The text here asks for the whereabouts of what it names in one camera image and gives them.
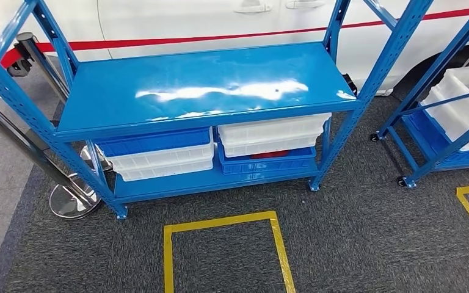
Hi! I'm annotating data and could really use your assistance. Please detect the large white plastic bin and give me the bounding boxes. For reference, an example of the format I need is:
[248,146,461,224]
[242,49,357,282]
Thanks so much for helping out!
[420,63,469,153]

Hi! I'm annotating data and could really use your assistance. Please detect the small black object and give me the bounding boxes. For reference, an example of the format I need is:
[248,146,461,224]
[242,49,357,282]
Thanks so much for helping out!
[341,73,359,96]

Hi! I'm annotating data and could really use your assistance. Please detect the white car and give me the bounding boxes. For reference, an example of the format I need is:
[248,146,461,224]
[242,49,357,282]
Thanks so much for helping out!
[0,0,469,102]

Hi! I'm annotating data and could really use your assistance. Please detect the large blue metal shelf rack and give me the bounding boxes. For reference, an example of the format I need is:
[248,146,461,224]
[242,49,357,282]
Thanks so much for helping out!
[0,0,437,221]

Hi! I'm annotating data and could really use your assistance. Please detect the red item in bin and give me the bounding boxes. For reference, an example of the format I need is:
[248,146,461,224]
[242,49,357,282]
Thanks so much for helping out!
[250,150,291,160]

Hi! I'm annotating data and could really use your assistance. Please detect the blue plastic bin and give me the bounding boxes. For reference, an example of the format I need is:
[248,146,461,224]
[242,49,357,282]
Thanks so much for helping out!
[93,126,214,159]
[217,145,318,176]
[403,106,469,172]

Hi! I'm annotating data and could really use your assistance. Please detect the belt stanchion with dark head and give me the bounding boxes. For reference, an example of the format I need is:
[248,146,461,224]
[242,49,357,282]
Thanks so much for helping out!
[7,31,113,174]

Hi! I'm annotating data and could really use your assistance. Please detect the chrome stanchion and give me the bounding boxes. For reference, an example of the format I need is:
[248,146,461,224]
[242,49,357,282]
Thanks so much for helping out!
[0,87,103,221]

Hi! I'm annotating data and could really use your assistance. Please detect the blue wheeled shelf rack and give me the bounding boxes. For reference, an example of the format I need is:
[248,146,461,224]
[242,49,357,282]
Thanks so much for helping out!
[369,0,469,190]

